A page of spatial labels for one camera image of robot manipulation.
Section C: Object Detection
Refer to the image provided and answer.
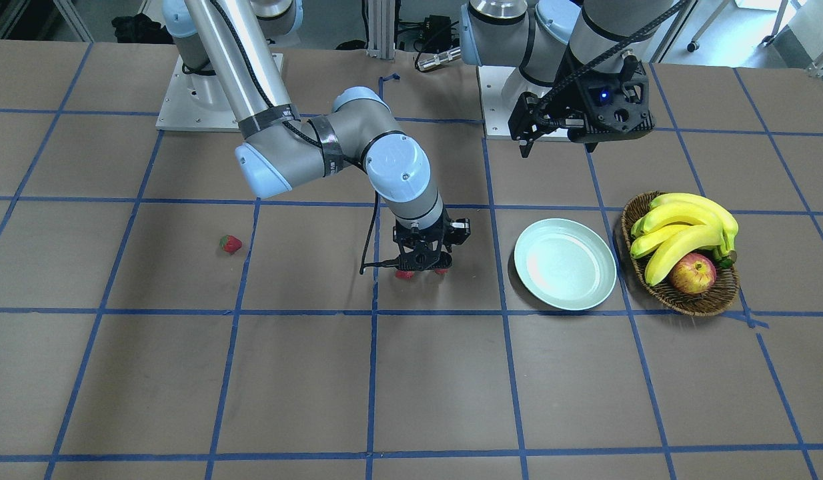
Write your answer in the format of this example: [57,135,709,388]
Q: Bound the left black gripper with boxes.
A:
[508,51,655,159]

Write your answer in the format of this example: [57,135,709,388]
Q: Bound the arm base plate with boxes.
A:
[155,53,285,132]
[478,66,551,140]

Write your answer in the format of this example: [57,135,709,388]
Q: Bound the red apple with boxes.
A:
[668,253,717,295]

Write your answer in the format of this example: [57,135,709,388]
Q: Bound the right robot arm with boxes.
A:
[162,1,470,277]

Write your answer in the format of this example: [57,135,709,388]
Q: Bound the yellow banana bunch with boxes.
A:
[621,191,740,287]

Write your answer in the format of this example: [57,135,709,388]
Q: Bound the pale green plate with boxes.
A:
[513,218,617,311]

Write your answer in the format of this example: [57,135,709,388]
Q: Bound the wicker fruit basket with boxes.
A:
[614,191,740,318]

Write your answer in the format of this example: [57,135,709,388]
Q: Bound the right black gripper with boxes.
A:
[393,217,472,271]

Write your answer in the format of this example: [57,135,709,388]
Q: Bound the aluminium frame post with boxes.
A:
[362,1,398,63]

